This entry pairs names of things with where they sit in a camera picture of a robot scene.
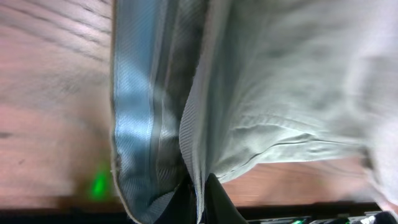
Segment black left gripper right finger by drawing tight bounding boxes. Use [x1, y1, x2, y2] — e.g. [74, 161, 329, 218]
[204, 174, 248, 224]

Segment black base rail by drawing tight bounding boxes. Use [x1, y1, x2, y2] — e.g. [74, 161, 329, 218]
[1, 203, 397, 224]

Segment khaki green shorts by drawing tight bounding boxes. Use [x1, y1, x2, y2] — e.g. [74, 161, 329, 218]
[112, 0, 397, 223]

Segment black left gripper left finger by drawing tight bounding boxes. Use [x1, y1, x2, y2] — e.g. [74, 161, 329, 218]
[155, 175, 197, 224]

